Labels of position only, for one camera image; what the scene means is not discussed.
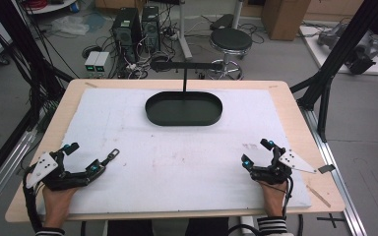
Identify clear plastic bag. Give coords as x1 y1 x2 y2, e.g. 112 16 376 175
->
49 15 91 36

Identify grey metal clip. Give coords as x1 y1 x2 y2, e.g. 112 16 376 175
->
100 147 121 167

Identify white power supply box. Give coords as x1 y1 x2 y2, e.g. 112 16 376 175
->
94 51 111 76
84 50 101 75

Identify black round stool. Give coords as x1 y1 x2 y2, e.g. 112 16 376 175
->
208 27 254 82

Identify small dark grey flat piece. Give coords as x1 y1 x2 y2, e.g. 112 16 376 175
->
317 163 337 175

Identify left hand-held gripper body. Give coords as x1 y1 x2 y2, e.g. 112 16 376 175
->
25 148 91 192

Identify black computer tower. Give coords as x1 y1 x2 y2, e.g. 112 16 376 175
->
141 5 162 54
110 7 143 64

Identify tangle of floor cables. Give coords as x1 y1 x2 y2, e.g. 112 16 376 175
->
81 24 181 81

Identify aluminium rail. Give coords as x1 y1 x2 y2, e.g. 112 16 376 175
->
0 128 37 221
299 106 369 236

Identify black stand with oval tray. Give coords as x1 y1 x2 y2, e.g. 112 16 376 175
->
144 60 224 128

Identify white floor platform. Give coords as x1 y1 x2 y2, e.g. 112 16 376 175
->
299 25 378 77

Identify brown cardboard box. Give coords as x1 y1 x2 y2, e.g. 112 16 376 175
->
261 0 312 42

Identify person's left hand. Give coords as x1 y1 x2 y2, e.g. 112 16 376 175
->
41 186 81 230

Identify black metal frame strut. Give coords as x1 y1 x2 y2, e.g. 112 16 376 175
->
289 0 378 144
0 0 75 132

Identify person's right hand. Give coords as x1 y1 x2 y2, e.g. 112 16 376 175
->
258 180 289 219

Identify white round table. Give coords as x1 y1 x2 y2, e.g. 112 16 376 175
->
23 0 78 16

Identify black floor cable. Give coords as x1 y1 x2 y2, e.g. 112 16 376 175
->
225 223 261 236

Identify person's dark trousers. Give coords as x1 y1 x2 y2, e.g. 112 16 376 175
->
107 217 229 236

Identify black foot pedal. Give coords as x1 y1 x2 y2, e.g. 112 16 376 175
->
209 13 235 31

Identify thin wooden stick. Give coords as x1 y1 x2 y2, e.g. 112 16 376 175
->
305 184 332 208

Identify grey machine on platform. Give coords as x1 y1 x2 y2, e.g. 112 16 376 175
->
317 22 378 76

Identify thick black gripper cable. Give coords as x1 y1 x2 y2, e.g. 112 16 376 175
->
22 165 44 234

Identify white desk leg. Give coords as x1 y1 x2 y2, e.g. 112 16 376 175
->
176 0 194 61
230 0 244 30

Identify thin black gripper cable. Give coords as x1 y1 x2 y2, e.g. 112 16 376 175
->
281 176 295 218

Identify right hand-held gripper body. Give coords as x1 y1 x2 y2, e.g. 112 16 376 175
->
250 147 318 186

